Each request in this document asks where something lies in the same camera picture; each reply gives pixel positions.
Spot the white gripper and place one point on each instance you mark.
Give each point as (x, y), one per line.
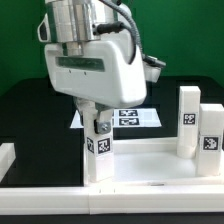
(101, 75)

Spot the white desk top tray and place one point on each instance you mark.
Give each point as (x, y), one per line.
(149, 162)

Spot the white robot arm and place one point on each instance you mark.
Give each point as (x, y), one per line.
(73, 23)

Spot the white marker sheet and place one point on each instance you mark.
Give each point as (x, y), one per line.
(133, 118)

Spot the white left wall block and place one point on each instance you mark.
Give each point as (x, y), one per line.
(7, 157)

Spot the white obstacle wall bar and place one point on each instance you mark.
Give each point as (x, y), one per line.
(90, 200)

